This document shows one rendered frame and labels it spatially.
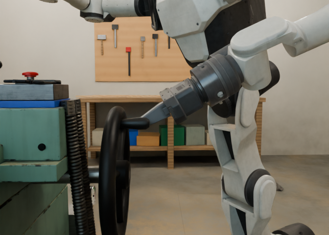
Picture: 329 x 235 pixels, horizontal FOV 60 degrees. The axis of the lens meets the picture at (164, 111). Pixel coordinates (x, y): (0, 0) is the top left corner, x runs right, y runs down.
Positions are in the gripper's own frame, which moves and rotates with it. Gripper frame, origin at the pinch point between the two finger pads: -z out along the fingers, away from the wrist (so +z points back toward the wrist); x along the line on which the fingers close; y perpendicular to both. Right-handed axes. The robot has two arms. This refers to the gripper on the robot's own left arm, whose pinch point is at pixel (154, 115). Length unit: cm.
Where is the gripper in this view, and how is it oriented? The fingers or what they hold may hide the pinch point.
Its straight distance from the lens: 59.0
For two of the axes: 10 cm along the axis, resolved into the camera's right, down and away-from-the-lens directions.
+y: -4.9, -8.3, -2.7
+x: -1.2, -2.5, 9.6
